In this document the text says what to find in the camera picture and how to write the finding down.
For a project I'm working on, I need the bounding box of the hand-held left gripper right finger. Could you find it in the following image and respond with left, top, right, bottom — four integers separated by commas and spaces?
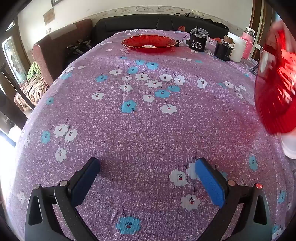
195, 158, 273, 241

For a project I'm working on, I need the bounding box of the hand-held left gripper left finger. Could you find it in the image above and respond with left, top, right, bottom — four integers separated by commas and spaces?
24, 157, 101, 241

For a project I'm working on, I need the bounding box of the large red scalloped plate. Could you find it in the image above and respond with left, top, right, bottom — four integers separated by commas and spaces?
254, 22, 296, 135

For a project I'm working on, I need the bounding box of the purple floral tablecloth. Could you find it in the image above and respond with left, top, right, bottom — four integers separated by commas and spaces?
6, 29, 296, 241

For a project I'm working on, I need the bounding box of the brown patterned blanket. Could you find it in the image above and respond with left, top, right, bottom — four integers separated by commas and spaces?
15, 74, 50, 112

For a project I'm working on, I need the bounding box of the green cloth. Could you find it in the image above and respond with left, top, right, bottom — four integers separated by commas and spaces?
27, 61, 42, 79

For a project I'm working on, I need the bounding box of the black jar with wooden lid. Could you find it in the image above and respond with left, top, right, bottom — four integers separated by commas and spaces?
214, 38, 233, 61

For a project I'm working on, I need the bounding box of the black metal equipment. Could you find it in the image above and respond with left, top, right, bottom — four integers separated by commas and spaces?
66, 39, 93, 61

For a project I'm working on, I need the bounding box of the white plastic jar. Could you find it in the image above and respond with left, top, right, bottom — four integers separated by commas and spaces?
228, 32, 247, 63

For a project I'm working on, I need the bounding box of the brown armchair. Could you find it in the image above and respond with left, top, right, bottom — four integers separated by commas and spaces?
32, 19, 93, 86

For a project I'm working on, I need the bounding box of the black cylindrical motor device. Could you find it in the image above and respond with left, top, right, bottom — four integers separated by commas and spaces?
188, 27, 208, 52

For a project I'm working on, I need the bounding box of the pink sleeved bottle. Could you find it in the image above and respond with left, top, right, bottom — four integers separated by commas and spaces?
240, 27, 256, 59

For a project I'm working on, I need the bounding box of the red gold-rimmed glass plate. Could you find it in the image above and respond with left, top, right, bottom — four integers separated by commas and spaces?
122, 34, 178, 53

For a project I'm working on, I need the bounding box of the dark cloth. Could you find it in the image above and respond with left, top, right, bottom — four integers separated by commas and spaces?
185, 11, 229, 30

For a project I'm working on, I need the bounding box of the black sofa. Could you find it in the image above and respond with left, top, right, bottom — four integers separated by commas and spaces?
92, 14, 229, 47

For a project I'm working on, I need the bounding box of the dark wooden bed frame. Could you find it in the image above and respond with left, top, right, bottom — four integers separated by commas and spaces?
0, 61, 35, 137

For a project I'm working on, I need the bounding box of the wooden door frame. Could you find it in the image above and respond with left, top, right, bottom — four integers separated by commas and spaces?
250, 0, 273, 61

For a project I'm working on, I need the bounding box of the wall plaque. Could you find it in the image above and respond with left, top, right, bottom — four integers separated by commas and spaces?
43, 7, 55, 25

